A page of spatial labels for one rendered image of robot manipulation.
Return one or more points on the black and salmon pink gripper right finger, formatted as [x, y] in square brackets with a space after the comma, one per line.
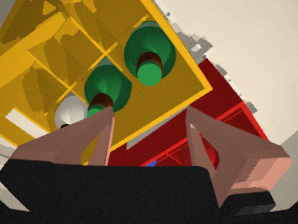
[247, 163]

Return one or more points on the red bottle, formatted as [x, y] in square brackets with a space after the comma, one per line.
[208, 147]

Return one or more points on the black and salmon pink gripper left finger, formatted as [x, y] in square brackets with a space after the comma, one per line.
[65, 145]

